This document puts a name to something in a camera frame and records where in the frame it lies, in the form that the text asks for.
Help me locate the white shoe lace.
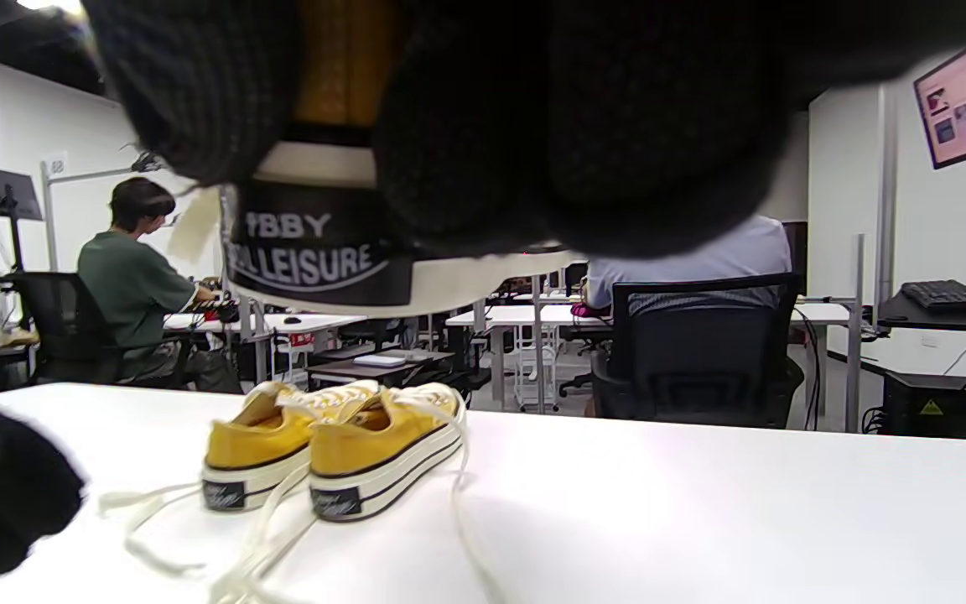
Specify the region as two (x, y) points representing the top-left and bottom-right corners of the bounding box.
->
(210, 382), (505, 604)
(97, 382), (316, 580)

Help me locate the black mesh office chair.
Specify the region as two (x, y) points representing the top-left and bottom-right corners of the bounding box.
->
(9, 270), (190, 388)
(590, 273), (804, 430)

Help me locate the person's right hand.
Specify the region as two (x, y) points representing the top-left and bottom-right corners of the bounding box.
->
(80, 0), (966, 257)

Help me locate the white desk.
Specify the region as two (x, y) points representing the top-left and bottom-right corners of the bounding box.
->
(164, 313), (366, 336)
(447, 302), (853, 330)

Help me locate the brown side table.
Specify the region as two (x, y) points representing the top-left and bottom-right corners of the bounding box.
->
(307, 348), (456, 391)

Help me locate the black keyboard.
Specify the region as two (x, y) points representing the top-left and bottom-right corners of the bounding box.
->
(901, 279), (966, 315)

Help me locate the white wheeled cart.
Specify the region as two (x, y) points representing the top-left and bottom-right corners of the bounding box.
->
(515, 323), (564, 412)

